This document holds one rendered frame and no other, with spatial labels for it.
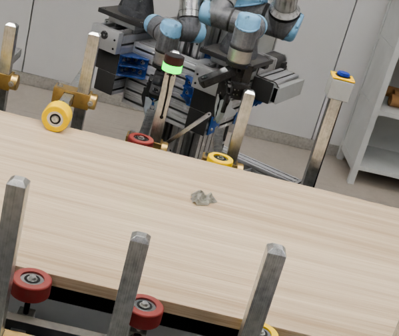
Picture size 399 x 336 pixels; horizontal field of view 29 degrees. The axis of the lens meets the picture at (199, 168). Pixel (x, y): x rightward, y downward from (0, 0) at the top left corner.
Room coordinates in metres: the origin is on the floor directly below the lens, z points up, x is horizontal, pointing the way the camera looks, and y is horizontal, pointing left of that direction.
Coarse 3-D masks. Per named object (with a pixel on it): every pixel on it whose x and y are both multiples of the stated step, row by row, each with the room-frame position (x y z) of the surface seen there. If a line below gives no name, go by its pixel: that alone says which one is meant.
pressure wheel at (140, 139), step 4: (128, 136) 2.21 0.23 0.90; (132, 136) 2.21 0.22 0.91; (136, 136) 2.23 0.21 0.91; (140, 136) 2.22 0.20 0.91; (144, 136) 2.24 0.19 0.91; (148, 136) 2.25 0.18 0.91; (128, 140) 2.20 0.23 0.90; (132, 140) 2.19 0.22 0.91; (136, 140) 2.19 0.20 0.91; (140, 140) 2.20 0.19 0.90; (144, 140) 2.22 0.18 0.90; (148, 140) 2.22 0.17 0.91; (152, 140) 2.22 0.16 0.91; (140, 144) 2.18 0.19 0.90; (144, 144) 2.18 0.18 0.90; (148, 144) 2.19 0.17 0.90; (152, 144) 2.21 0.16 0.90
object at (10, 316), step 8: (8, 312) 1.29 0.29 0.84; (8, 320) 1.27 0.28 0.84; (16, 320) 1.27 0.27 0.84; (24, 320) 1.28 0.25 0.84; (32, 320) 1.29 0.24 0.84; (40, 320) 1.29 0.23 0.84; (8, 328) 1.27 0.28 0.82; (16, 328) 1.27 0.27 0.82; (24, 328) 1.27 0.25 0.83; (32, 328) 1.27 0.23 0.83; (40, 328) 1.28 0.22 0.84; (48, 328) 1.28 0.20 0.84; (56, 328) 1.28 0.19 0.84; (64, 328) 1.29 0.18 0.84; (72, 328) 1.30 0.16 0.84; (80, 328) 1.30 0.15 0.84
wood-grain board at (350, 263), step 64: (0, 128) 2.03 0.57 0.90; (0, 192) 1.66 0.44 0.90; (64, 192) 1.74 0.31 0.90; (128, 192) 1.84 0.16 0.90; (192, 192) 1.94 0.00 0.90; (256, 192) 2.06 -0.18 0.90; (320, 192) 2.19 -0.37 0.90; (64, 256) 1.45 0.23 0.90; (192, 256) 1.60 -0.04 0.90; (256, 256) 1.68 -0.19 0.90; (320, 256) 1.77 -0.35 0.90; (384, 256) 1.87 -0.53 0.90; (320, 320) 1.47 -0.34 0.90; (384, 320) 1.54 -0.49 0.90
